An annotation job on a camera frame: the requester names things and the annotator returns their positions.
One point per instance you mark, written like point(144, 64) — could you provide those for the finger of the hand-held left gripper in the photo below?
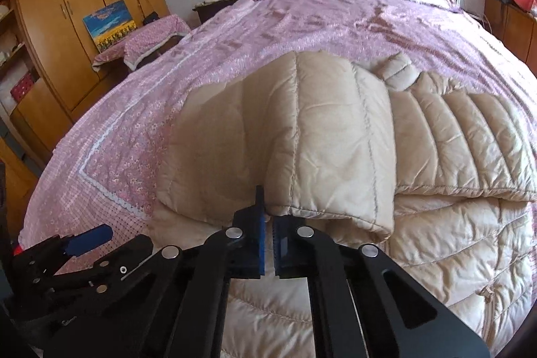
point(113, 268)
point(84, 239)

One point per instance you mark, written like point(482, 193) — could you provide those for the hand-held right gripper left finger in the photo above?
point(262, 253)

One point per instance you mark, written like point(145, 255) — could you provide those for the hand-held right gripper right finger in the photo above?
point(282, 253)

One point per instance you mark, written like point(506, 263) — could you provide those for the beige quilted down jacket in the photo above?
point(327, 131)

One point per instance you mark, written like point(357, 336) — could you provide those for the red patterned box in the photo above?
point(22, 86)

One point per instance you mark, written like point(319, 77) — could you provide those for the open shelf unit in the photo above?
point(12, 47)

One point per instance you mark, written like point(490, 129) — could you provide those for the pink floral covered stool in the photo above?
point(147, 39)

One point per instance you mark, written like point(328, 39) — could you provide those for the blue and yellow painting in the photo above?
point(108, 26)

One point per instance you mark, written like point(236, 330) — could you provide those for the pink floral bedspread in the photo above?
point(293, 26)

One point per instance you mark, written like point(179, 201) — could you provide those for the small dark bag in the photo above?
point(151, 18)

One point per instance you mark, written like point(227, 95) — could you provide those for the dark wooden nightstand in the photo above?
point(209, 12)

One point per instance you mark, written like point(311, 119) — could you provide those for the wooden dresser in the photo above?
point(512, 26)

